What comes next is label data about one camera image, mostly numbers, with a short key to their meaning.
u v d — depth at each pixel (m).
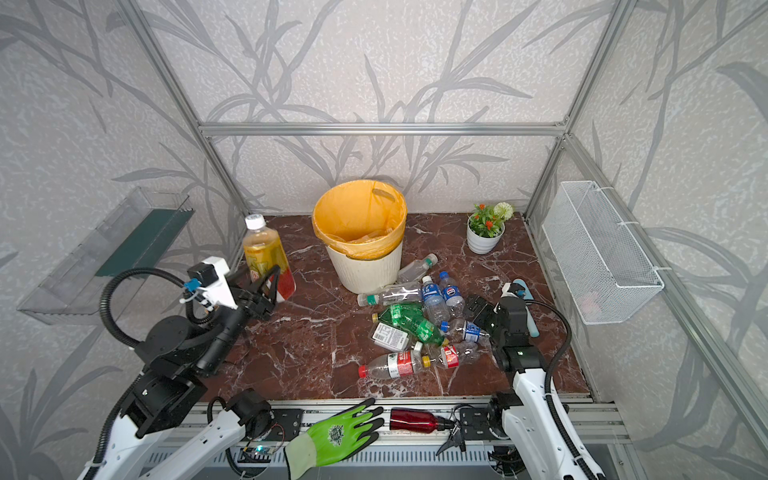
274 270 0.56
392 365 0.77
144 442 0.41
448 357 0.80
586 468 0.41
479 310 0.74
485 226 0.98
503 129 1.01
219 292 0.48
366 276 0.87
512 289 0.74
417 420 0.71
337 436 0.71
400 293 0.98
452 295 0.92
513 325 0.61
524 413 0.62
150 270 0.43
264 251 0.54
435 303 0.91
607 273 0.61
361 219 0.99
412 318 0.84
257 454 0.72
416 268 1.04
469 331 0.85
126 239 0.71
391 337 0.85
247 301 0.50
